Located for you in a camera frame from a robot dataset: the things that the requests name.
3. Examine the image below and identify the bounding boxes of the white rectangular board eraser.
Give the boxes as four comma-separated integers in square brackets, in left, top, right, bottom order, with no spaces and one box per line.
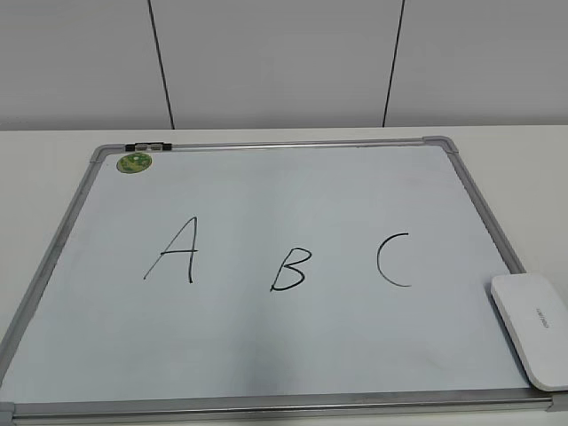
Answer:
[491,273,567,392]

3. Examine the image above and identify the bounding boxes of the white aluminium-framed whiteboard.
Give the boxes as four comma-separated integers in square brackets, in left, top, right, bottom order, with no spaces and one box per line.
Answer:
[1,137,566,425]

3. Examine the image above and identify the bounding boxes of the round green magnet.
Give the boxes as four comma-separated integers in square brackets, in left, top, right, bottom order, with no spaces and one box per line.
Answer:
[116,152,153,174]

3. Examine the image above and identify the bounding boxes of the black and silver hanger clip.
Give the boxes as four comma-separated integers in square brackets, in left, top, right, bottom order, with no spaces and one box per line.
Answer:
[124,142,173,152]

